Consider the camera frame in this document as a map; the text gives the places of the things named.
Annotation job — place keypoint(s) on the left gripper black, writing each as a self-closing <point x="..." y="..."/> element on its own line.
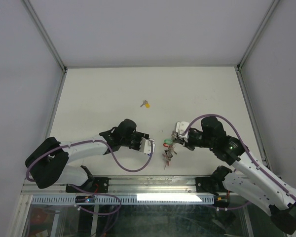
<point x="139" y="135"/>

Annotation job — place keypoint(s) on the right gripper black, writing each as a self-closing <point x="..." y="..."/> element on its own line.
<point x="187" y="144"/>

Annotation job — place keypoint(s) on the green key tag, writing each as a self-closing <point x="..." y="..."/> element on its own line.
<point x="168" y="141"/>

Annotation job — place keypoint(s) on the metal disc with keyrings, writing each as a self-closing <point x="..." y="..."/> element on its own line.
<point x="169" y="151"/>

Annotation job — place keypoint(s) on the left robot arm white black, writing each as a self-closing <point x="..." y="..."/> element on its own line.
<point x="49" y="163"/>

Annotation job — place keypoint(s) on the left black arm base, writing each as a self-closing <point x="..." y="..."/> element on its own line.
<point x="92" y="184"/>

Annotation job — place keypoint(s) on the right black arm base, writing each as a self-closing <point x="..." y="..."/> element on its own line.
<point x="213" y="183"/>

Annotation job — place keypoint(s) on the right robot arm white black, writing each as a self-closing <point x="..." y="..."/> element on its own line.
<point x="245" y="174"/>

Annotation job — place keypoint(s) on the key with yellow tag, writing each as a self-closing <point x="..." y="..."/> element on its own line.
<point x="145" y="104"/>

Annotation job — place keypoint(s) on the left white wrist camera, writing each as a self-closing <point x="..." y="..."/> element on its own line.
<point x="147" y="146"/>

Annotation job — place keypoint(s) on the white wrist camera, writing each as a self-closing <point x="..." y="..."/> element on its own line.
<point x="181" y="130"/>
<point x="147" y="146"/>

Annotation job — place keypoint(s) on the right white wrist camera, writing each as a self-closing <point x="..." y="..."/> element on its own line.
<point x="181" y="130"/>

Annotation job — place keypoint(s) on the aluminium rail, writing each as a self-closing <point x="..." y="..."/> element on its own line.
<point x="128" y="185"/>

